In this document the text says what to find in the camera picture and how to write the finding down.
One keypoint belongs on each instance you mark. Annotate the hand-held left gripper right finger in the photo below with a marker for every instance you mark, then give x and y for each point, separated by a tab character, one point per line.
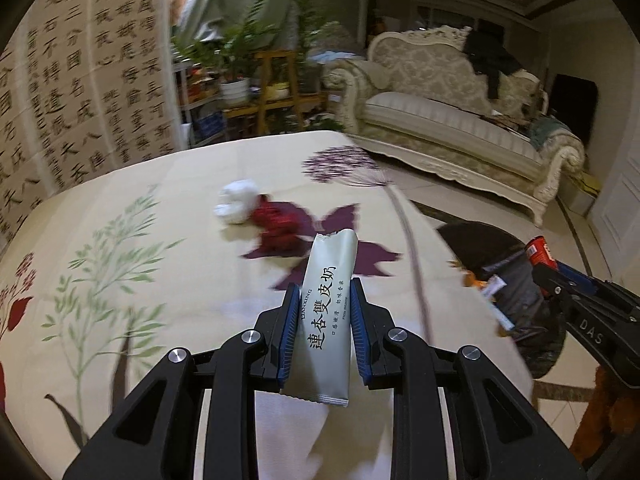
360	330

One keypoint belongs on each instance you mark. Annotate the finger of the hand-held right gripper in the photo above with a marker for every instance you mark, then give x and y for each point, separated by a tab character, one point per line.
550	282
580	277

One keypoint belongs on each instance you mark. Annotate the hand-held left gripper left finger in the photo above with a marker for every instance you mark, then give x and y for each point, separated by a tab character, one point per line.
287	330

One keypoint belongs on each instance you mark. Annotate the red can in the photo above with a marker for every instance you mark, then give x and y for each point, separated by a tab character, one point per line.
539	251

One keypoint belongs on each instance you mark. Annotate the pale green snack packet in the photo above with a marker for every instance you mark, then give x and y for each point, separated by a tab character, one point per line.
325	300

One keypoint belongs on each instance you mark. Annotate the trash bin with black bag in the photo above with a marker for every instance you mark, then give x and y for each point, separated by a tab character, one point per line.
480	240

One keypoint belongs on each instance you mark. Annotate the white orange wrapper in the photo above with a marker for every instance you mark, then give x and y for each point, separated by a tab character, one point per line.
492	287

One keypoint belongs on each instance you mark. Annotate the grey storage box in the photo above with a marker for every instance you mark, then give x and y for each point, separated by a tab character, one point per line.
582	195

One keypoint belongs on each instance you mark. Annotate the red crumpled wrapper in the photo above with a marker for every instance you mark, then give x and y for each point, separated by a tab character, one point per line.
272	217

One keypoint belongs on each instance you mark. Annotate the white panelled door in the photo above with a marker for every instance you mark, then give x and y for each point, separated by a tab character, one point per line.
620	160

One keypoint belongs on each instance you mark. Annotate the white crumpled tissue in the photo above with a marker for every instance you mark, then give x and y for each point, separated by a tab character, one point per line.
235	202

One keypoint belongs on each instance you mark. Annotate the blue cloth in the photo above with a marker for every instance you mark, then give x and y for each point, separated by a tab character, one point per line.
550	132

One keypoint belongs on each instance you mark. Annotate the floral tablecloth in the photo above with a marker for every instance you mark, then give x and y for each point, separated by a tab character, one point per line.
150	260

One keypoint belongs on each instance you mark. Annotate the pile of papers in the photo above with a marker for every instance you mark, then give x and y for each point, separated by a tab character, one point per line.
505	122

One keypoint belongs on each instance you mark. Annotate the black cabinet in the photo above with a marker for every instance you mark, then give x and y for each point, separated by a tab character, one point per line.
572	102

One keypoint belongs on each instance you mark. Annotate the cream carved sofa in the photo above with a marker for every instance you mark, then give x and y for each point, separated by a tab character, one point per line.
450	120

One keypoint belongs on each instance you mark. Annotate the small leafy floor plant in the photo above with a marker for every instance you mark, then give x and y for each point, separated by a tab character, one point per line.
315	124

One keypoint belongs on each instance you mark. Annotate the white metal shelf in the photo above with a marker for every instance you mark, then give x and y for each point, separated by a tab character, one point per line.
197	110

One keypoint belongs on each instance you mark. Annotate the black clothing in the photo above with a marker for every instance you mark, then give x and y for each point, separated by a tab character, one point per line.
487	52

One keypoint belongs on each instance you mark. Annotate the wooden plant stand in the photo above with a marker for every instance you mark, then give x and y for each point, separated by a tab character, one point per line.
270	90

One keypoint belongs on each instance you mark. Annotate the green plant in white pot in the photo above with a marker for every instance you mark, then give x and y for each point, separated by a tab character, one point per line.
235	91

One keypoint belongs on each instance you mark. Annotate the cream carved armchair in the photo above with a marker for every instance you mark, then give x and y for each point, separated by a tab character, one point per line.
335	40

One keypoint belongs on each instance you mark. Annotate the tall green potted plant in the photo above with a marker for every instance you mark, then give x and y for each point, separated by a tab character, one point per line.
305	30

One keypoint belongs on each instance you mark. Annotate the calligraphy wall hanging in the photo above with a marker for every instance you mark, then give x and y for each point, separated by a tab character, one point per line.
75	85

